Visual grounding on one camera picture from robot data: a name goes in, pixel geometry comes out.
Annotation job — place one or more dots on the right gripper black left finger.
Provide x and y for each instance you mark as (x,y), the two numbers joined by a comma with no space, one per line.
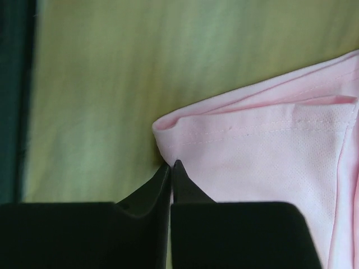
(132,233)

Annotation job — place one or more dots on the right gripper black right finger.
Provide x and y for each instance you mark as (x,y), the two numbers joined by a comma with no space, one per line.
(207,234)

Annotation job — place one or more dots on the light pink t shirt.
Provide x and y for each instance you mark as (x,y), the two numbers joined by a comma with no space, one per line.
(292,138)

